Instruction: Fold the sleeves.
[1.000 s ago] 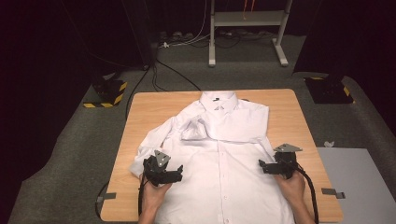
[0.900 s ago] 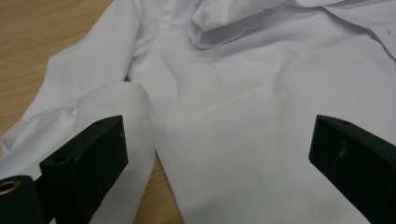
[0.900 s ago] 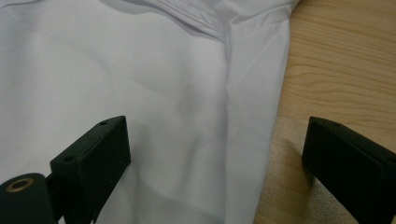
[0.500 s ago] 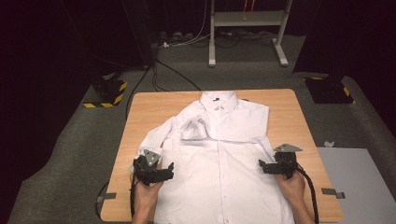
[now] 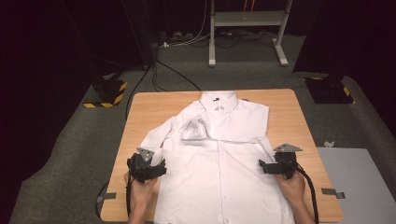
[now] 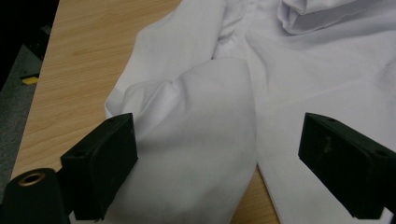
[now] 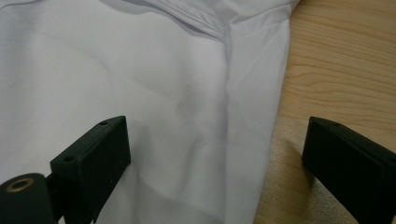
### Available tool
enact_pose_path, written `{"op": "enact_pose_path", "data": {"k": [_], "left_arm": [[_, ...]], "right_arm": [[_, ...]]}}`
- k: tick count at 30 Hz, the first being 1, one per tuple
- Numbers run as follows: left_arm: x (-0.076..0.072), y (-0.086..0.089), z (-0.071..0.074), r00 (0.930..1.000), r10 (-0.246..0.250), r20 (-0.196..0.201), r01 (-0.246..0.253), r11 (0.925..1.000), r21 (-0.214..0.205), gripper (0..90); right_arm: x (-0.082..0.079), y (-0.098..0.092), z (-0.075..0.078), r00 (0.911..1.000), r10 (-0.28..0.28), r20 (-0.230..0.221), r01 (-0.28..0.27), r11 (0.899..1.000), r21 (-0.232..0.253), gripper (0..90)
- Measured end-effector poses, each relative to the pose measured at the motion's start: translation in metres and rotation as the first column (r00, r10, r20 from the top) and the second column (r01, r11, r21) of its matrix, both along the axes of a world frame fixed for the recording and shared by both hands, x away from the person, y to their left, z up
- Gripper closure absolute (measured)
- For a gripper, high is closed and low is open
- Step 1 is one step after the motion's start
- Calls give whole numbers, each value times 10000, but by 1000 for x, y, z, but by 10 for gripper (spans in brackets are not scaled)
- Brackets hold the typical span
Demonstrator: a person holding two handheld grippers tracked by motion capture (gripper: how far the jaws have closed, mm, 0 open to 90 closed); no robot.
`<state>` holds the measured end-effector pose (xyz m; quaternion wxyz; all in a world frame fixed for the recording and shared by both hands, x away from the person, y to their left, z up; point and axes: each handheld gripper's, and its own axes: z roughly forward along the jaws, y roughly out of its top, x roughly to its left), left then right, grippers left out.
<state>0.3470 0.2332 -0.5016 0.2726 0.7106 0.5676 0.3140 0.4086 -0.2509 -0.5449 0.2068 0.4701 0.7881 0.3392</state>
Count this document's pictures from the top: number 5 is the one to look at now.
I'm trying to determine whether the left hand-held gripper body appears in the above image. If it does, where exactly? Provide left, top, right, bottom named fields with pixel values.
left=126, top=147, right=158, bottom=184

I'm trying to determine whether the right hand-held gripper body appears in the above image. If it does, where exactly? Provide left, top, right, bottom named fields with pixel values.
left=273, top=143, right=304, bottom=180

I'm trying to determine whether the white button-up dress shirt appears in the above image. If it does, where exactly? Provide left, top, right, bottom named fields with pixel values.
left=137, top=91, right=297, bottom=224

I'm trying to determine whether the person's left hand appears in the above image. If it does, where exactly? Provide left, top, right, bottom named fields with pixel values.
left=123, top=172, right=161, bottom=216

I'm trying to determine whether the person's right hand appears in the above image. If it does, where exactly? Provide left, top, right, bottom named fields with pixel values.
left=274, top=171, right=307, bottom=210

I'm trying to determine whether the grey tape piece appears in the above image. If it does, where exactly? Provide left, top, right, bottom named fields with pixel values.
left=320, top=188, right=347, bottom=200
left=95, top=191, right=118, bottom=203

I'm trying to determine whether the grey flat board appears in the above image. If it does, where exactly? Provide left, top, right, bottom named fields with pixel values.
left=317, top=147, right=396, bottom=224

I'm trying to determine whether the black base with yellow stripes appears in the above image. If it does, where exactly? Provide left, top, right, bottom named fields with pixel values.
left=304, top=76, right=356, bottom=105
left=82, top=77, right=129, bottom=109

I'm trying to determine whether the power strip with plugs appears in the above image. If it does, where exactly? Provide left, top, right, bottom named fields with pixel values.
left=158, top=30, right=194, bottom=48

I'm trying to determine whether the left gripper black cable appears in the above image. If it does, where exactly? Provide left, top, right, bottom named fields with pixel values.
left=124, top=174, right=134, bottom=217

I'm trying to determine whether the right gripper black braided cable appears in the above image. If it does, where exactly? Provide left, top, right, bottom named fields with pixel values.
left=295, top=166, right=320, bottom=224

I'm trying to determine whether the black floor cable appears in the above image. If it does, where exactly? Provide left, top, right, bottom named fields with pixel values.
left=124, top=58, right=203, bottom=121

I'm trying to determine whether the black cable bundle under stand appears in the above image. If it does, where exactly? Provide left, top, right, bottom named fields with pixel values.
left=214, top=28, right=276, bottom=49

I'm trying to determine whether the white floor cable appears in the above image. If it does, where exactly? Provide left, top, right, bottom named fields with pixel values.
left=158, top=0, right=213, bottom=49

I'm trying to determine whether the white metal stand frame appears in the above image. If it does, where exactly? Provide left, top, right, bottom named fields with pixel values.
left=208, top=0, right=293, bottom=68

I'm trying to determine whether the orange hanging cable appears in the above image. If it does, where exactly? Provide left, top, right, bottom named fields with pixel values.
left=243, top=0, right=256, bottom=21

